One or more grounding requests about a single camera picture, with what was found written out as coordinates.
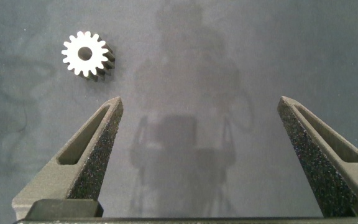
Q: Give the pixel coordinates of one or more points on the dark mat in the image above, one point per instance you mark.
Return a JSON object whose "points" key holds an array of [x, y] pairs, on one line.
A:
{"points": [[197, 62]]}

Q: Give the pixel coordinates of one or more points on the large steel gear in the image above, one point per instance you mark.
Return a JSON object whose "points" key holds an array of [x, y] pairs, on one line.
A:
{"points": [[72, 53]]}

